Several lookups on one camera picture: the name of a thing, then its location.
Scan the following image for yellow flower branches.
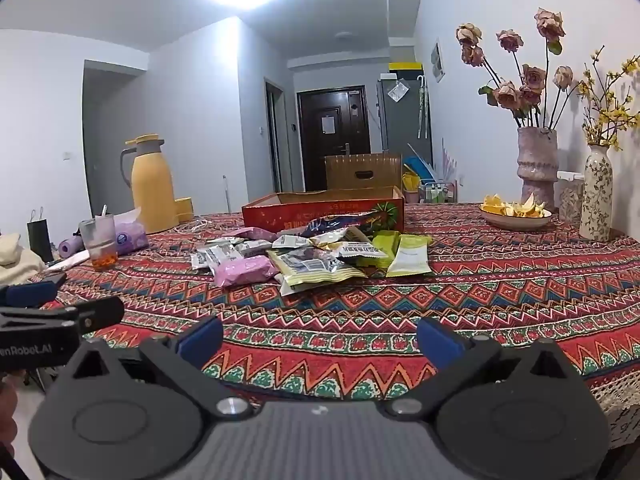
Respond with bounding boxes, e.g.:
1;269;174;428
577;47;640;152

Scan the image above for pink ceramic vase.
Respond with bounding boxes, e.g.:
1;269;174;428
516;127;559;211

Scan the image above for white paper sheet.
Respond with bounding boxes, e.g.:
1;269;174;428
47;251;91;273

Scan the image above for floral white vase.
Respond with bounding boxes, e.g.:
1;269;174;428
579;144;614;242

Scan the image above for orange peels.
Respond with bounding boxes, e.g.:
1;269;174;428
481;192;547;218

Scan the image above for purple tissue pack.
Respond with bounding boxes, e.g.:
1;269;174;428
112;208;151;256

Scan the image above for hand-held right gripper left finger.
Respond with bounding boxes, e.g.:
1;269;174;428
65;316;256;418

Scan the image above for glass storage jar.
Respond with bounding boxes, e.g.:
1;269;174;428
556;171;586;223

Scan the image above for purple plant decoration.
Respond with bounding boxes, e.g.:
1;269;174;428
440;137;458;181

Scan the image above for yellow cup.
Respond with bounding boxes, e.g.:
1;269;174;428
172;196;195;223

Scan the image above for dark entrance door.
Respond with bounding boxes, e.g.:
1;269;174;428
296;87;372;192

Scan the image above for red cardboard box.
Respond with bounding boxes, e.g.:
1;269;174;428
242;186;405;235

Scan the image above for bowl of yellow chips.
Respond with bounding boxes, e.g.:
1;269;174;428
478;204;553;231

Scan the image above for dried pink rose bouquet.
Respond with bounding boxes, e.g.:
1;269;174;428
456;7;576;131

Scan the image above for grey refrigerator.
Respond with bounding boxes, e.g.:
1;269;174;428
376;77;433;156

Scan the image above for wall picture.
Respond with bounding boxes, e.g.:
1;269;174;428
431;40;446;83

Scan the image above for black paper bag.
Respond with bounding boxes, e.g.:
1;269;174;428
26;208;55;263

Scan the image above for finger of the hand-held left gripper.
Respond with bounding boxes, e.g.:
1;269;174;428
0;272;68;308
0;297;126;333

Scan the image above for side room door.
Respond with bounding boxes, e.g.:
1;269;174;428
265;78;293;192

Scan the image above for brown cardboard box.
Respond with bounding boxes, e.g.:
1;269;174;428
325;154;403;192

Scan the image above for clear glass cup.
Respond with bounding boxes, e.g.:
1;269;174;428
79;205;118;272

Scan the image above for beige cloth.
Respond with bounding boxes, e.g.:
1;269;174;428
0;232;46;286

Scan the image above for yellow thermos jug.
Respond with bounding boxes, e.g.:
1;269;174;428
119;134;180;235

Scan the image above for rack with bottles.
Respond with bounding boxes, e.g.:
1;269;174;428
417;180;458;204

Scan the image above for patterned red tablecloth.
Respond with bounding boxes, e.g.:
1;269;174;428
30;202;640;448

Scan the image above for pile of snack packets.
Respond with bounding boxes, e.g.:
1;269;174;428
190;212;433;297

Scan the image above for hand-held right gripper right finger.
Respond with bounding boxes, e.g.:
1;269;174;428
382;317;573;418

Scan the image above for hanging white umbrella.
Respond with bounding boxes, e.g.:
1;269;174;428
417;75;430;138

